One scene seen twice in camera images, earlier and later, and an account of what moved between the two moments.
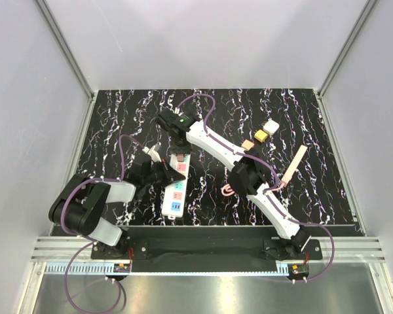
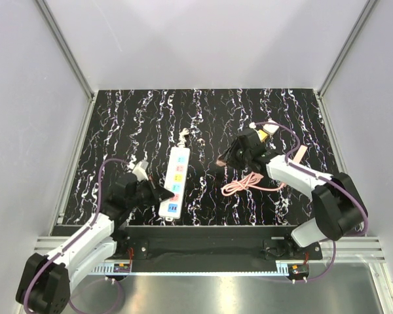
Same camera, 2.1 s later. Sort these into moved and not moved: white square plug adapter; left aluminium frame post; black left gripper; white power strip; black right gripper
Moved: black right gripper; black left gripper
Not moved: left aluminium frame post; white power strip; white square plug adapter
